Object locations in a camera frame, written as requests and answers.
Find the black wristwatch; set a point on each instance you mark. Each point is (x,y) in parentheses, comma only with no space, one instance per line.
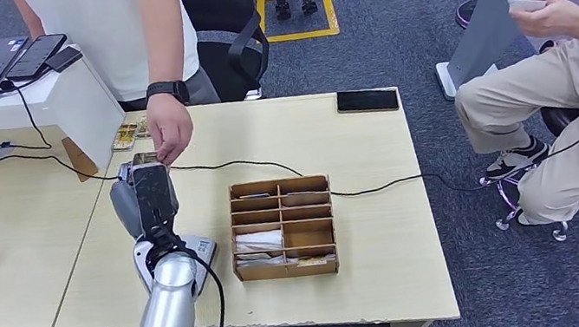
(167,90)

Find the seated person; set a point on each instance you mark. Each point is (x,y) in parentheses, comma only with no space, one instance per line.
(545,87)

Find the black smartphone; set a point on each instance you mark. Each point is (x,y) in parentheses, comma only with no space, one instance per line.
(35,57)

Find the white desktop riser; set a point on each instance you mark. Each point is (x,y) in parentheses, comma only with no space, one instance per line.
(78,109)

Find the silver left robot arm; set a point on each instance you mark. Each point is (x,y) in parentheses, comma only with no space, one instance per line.
(168,315)

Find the brown cardboard piece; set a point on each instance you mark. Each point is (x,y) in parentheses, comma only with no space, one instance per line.
(78,162)

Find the seated person's left hand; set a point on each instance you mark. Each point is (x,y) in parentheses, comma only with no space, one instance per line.
(554,15)

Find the standing person's left hand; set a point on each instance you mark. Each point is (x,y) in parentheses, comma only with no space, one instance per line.
(170,126)

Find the black stool chrome legs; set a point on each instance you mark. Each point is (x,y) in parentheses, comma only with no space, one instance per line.
(561,118)

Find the small black power bank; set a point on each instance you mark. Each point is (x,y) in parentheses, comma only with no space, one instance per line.
(63,59)

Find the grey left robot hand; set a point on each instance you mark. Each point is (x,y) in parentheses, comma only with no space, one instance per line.
(125,208)

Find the grey white card reader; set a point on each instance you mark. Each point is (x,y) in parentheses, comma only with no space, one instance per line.
(203,251)

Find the brown wooden organizer box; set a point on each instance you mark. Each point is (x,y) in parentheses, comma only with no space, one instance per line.
(289,271)

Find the standing person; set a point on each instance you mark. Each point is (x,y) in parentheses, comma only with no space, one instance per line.
(100,35)

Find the black office chair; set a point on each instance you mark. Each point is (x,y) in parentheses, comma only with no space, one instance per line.
(234,72)

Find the standing person's left forearm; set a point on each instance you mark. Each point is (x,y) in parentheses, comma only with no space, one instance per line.
(162,37)

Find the dark shoe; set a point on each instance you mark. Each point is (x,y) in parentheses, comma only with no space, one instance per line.
(466,13)

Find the black round controller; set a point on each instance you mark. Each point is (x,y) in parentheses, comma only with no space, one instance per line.
(543,48)

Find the standing person's right forearm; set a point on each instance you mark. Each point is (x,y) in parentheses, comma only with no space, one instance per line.
(29,17)

